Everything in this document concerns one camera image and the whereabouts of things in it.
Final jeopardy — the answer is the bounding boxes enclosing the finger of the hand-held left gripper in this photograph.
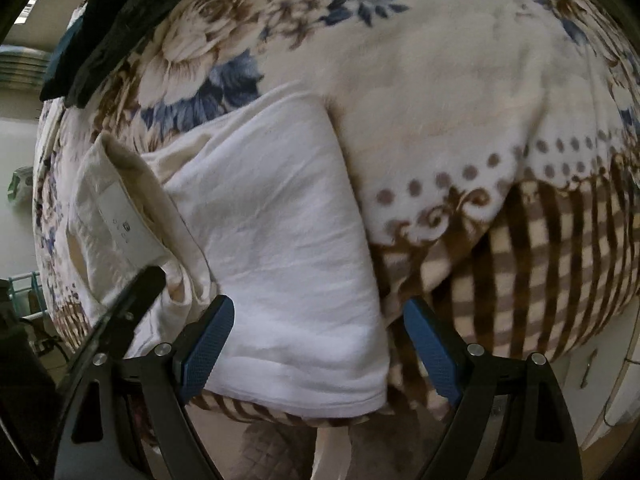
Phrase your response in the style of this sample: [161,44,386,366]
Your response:
[59,265,167,402]

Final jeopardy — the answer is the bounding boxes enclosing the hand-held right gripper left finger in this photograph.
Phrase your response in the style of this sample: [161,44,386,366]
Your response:
[52,295,236,480]

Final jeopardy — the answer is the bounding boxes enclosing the floral blanket with checked border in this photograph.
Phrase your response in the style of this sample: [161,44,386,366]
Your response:
[31,0,640,428]

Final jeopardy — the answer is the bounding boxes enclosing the window with white frame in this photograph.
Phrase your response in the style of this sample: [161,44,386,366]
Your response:
[12,0,51,28]

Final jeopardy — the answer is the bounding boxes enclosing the white pants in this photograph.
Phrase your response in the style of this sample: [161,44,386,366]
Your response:
[66,85,392,419]

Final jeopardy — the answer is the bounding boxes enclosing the folded dark blue jeans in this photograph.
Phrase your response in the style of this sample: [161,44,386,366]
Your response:
[39,0,203,109]

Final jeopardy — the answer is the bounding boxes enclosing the white cabinet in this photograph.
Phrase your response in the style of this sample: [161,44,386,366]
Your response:
[560,305,640,453]

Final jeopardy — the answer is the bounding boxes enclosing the teal wire rack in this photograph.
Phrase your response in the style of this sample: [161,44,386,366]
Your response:
[9,270,43,323]

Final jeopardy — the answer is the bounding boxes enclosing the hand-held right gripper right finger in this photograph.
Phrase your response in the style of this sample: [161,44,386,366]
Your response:
[402,298,584,480]

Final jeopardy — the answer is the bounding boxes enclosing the grey-blue striped curtain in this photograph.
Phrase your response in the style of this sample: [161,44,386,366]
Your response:
[0,44,57,93]

